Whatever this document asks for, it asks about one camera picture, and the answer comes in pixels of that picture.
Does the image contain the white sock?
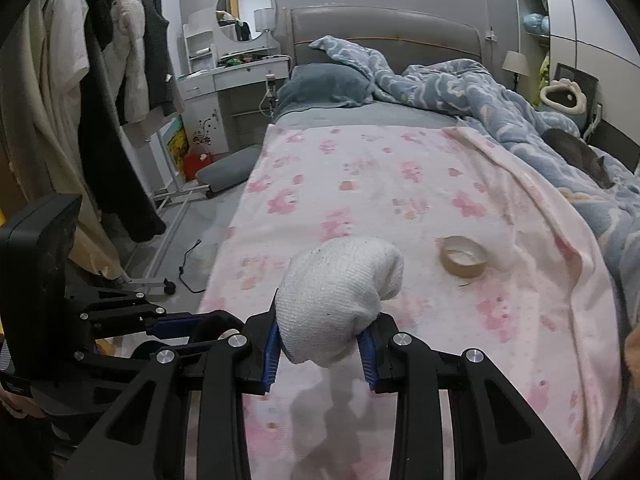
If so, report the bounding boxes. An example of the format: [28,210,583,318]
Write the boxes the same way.
[274,236,404,367]

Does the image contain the brown cardboard tape roll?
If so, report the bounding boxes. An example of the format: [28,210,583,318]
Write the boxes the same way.
[439,236,488,280]

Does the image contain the white clothes rack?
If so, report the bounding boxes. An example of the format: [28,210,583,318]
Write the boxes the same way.
[119,123,212,296]

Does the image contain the pink cartoon print blanket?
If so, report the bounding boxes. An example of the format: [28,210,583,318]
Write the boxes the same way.
[201,126,620,477]

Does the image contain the black hanging coat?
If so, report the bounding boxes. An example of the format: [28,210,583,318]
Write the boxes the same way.
[78,0,155,243]

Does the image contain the red box on floor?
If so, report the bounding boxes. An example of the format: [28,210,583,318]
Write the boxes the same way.
[182,153,213,181]

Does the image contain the grey floor cushion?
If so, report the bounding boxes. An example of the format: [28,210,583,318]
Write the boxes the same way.
[195,144,262,193]

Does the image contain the grey bed with headboard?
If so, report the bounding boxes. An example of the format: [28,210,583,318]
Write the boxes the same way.
[269,5,640,311]

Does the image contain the grey blue pillow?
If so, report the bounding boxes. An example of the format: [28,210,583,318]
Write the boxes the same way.
[273,63,373,120]

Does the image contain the white dressing table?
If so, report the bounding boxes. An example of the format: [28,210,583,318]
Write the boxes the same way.
[179,6,291,156]

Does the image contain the blue cloud pattern duvet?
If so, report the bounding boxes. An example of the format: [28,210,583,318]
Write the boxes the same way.
[308,34,640,331]

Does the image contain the grey cat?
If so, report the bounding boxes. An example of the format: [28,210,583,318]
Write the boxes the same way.
[541,128,614,188]

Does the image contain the beige hanging coat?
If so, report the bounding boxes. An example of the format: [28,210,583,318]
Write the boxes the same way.
[1,0,122,280]

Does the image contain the white bedside lamp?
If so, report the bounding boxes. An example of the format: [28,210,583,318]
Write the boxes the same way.
[502,50,529,91]

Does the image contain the round mirror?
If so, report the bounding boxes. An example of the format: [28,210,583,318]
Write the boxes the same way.
[216,0,277,42]

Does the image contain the white wardrobe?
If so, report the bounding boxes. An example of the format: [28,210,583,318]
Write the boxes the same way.
[516,0,639,170]

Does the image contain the black cable on floor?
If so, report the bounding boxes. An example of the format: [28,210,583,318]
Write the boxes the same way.
[178,237,208,295]

